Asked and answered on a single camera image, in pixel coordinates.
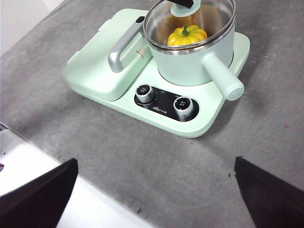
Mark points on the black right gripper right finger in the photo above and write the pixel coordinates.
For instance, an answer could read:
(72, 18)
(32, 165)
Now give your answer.
(273, 202)

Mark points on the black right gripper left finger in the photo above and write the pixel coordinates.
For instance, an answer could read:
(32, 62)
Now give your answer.
(35, 202)

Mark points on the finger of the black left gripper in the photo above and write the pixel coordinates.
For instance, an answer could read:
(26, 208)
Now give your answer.
(183, 2)

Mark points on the glass lid with green knob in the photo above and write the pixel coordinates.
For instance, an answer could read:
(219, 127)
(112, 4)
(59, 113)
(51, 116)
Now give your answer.
(183, 13)

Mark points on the yellow toy pumpkin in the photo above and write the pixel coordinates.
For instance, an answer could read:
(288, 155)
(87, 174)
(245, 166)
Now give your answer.
(187, 38)

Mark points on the mint green saucepan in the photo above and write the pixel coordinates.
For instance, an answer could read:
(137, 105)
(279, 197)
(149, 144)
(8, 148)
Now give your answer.
(185, 66)

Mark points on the silver control knob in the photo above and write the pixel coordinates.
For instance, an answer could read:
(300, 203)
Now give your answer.
(145, 93)
(182, 105)

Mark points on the black control panel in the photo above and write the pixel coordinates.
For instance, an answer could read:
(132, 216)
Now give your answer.
(164, 104)

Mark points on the mint green breakfast machine base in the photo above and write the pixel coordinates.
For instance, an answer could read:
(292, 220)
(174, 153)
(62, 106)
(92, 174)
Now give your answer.
(213, 111)

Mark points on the mint green griddle cover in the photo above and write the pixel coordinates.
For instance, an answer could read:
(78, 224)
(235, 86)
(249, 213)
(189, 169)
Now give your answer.
(95, 71)

